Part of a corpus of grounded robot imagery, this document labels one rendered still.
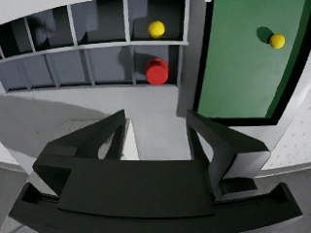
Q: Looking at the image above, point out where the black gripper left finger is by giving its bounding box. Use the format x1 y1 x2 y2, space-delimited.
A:
41 110 126 159

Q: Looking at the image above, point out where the green tray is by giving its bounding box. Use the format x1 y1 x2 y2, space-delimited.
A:
193 0 311 127

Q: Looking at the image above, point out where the yellow ball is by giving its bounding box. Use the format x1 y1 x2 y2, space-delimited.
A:
148 21 165 39
269 34 285 49

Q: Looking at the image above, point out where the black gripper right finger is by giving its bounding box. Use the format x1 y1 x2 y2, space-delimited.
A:
186 109 271 191

